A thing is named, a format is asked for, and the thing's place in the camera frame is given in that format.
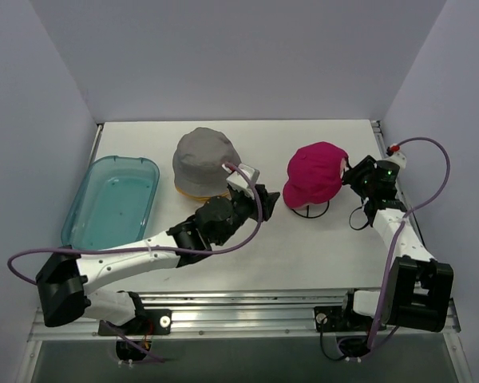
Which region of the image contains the yellow bucket hat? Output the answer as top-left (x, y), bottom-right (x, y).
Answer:
top-left (175, 187), bottom-right (230, 202)

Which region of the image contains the magenta baseball cap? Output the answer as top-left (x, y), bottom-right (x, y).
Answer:
top-left (283, 141), bottom-right (349, 209)

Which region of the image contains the grey bucket hat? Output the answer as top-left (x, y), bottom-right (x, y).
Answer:
top-left (172, 127), bottom-right (241, 195)

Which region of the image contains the light pink baseball cap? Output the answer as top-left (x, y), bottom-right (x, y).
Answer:
top-left (339, 157), bottom-right (349, 179)

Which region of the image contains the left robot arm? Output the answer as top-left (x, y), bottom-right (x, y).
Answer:
top-left (35, 184), bottom-right (280, 334)

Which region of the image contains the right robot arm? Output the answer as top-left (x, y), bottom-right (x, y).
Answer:
top-left (338, 154), bottom-right (453, 332)

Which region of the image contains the teal plastic tray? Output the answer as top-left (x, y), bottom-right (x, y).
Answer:
top-left (61, 156), bottom-right (160, 250)

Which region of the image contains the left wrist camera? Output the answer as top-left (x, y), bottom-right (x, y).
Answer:
top-left (222, 163), bottom-right (260, 199)

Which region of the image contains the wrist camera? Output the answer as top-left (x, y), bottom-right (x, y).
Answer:
top-left (222, 163), bottom-right (260, 199)
top-left (386, 144), bottom-right (407, 170)

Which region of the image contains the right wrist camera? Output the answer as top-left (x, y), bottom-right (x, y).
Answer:
top-left (386, 144), bottom-right (407, 170)

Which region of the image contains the black wire hat stand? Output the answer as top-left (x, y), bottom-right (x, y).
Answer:
top-left (291, 201), bottom-right (330, 219)

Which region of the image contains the aluminium front rail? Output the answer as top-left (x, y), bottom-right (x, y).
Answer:
top-left (27, 290), bottom-right (460, 340)

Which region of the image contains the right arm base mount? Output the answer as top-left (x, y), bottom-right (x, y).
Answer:
top-left (313, 290), bottom-right (387, 362)

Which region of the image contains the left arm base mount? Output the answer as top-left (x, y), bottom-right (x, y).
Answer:
top-left (97, 309), bottom-right (172, 365)

